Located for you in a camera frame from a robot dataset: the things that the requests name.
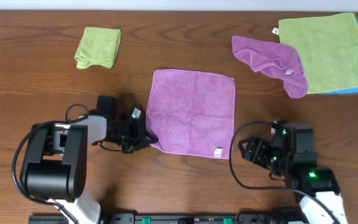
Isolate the purple cloth with label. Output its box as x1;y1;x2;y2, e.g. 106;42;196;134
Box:
146;69;236;159

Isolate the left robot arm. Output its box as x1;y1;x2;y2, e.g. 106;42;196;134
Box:
15;113;158;223

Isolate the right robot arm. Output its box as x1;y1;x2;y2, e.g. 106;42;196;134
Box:
231;120;347;224

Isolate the folded green cloth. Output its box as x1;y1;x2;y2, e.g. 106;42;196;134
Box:
75;27;121;69

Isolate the flat green cloth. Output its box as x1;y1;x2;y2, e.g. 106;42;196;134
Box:
278;12;358;94

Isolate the right black cable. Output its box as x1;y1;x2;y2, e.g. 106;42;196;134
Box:
228;120;343;224

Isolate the black cable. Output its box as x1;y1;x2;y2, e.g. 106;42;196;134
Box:
11;103;124;224
228;120;343;224

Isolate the left black cable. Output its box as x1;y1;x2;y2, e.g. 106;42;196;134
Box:
11;103;124;224

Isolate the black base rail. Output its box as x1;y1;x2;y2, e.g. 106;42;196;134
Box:
28;212;310;224

